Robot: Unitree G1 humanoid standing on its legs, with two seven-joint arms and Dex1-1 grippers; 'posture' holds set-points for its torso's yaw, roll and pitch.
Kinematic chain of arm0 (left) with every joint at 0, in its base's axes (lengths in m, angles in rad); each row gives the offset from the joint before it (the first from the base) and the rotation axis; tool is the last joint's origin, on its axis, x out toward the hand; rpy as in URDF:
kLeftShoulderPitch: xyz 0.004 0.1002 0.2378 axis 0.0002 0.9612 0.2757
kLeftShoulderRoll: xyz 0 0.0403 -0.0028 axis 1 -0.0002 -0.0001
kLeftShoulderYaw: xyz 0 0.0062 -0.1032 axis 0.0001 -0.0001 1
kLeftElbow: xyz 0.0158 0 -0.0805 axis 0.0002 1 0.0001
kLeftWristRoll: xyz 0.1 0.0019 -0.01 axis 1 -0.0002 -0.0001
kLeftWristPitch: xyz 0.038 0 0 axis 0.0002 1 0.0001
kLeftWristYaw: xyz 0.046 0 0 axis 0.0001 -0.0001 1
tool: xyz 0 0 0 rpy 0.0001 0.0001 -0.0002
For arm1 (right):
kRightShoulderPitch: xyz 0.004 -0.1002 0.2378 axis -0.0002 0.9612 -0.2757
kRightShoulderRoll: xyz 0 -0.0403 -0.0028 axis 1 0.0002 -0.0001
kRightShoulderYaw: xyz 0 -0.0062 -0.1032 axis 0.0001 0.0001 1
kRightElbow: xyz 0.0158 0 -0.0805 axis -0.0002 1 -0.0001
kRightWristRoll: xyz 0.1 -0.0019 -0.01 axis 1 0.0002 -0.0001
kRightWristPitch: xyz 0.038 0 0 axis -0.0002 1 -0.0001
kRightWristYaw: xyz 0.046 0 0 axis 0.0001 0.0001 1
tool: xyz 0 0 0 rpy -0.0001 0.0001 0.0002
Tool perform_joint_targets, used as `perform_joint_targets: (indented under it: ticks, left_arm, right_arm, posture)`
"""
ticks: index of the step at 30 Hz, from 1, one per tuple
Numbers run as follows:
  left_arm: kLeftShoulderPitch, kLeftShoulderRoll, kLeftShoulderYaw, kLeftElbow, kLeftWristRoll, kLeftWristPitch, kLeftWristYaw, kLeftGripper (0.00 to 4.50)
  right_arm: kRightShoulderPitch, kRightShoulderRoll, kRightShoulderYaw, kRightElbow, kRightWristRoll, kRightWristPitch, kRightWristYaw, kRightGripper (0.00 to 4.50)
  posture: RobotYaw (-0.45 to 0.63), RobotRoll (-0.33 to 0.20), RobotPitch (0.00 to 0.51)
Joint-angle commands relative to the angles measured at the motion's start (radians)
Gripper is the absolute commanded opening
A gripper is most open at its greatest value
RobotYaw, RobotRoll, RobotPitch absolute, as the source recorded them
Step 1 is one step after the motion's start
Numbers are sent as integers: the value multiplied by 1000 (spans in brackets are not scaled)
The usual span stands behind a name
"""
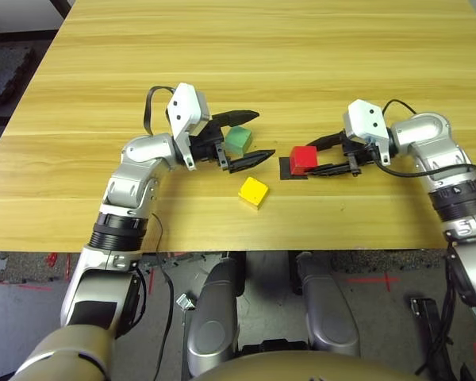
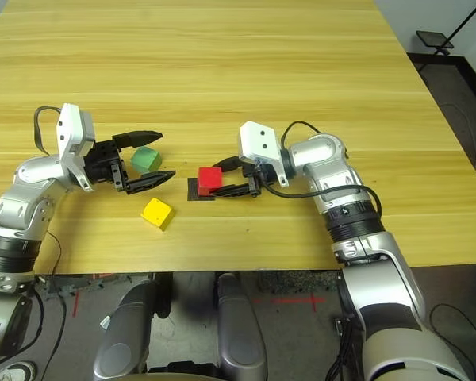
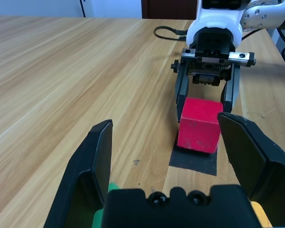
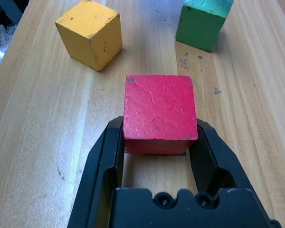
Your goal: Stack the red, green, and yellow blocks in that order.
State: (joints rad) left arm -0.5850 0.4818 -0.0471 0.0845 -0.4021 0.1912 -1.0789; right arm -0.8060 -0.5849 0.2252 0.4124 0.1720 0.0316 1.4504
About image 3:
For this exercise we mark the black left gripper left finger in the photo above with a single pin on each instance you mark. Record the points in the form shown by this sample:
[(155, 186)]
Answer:
[(83, 166)]

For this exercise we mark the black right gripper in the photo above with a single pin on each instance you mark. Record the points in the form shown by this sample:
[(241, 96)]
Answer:
[(212, 42)]

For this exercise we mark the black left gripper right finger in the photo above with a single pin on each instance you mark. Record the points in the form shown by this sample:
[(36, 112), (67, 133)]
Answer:
[(251, 161)]

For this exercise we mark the green wooden block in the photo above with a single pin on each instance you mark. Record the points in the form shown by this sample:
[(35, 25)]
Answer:
[(112, 186)]

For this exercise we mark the red wooden block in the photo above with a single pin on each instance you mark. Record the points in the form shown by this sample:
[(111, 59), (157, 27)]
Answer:
[(199, 128)]

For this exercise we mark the yellow wooden block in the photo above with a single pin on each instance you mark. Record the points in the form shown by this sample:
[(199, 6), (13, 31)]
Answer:
[(260, 211)]

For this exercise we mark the black square tape marker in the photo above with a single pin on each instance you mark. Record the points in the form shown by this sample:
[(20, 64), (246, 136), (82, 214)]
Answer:
[(192, 162)]

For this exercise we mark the dark brown door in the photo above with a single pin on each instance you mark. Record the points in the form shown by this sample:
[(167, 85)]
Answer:
[(168, 9)]

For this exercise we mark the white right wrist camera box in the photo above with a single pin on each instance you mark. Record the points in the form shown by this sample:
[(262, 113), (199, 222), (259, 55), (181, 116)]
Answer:
[(213, 19)]

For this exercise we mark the black vertical wall strip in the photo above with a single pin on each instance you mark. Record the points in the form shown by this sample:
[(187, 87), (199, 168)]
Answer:
[(83, 8)]

